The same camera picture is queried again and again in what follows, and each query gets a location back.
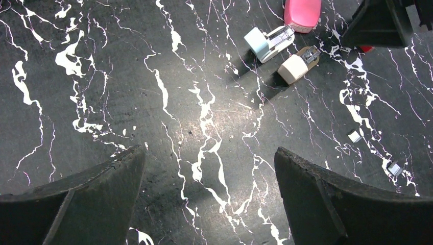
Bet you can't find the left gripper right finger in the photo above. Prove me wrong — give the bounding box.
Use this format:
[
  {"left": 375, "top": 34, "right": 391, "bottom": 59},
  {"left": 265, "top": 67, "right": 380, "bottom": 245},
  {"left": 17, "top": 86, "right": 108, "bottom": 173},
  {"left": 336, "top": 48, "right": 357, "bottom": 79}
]
[{"left": 274, "top": 147, "right": 432, "bottom": 244}]

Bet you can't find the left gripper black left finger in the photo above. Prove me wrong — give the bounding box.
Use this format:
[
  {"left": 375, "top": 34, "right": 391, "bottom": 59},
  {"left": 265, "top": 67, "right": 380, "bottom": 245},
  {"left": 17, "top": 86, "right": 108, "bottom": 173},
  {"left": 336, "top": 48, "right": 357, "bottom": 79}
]
[{"left": 1, "top": 145, "right": 146, "bottom": 244}]

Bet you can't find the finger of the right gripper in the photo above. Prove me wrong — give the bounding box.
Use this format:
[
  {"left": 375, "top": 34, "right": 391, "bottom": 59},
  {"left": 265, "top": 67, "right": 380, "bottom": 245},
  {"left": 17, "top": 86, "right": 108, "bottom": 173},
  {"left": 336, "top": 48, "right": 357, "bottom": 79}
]
[{"left": 341, "top": 0, "right": 414, "bottom": 48}]

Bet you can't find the grey staple strip box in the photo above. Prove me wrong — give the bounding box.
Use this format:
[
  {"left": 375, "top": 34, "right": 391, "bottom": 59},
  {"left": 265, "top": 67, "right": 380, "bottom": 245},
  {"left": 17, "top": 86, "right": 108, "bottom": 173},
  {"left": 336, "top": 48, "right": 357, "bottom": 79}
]
[{"left": 359, "top": 46, "right": 375, "bottom": 53}]

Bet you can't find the small white staple piece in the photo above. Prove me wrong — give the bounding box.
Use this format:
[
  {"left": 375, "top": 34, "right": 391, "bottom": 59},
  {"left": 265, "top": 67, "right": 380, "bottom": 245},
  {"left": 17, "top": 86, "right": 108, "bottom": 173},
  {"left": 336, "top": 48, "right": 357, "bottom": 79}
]
[{"left": 348, "top": 130, "right": 362, "bottom": 143}]

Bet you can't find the beige small eraser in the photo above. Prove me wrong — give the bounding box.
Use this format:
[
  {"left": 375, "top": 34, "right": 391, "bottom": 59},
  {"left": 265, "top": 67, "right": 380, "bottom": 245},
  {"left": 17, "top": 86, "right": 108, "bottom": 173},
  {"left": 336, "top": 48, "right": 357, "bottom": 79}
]
[{"left": 277, "top": 46, "right": 321, "bottom": 86}]

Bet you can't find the light blue stapler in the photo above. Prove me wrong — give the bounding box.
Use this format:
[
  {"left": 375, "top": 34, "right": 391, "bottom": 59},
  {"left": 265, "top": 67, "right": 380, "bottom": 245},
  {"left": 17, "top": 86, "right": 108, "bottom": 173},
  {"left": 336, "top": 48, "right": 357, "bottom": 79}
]
[{"left": 244, "top": 26, "right": 295, "bottom": 64}]

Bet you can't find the pink eraser block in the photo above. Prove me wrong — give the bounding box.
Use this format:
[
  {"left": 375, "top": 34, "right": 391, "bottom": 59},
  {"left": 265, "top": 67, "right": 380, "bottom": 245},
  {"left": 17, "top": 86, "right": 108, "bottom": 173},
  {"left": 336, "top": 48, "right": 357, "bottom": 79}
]
[{"left": 283, "top": 0, "right": 322, "bottom": 33}]

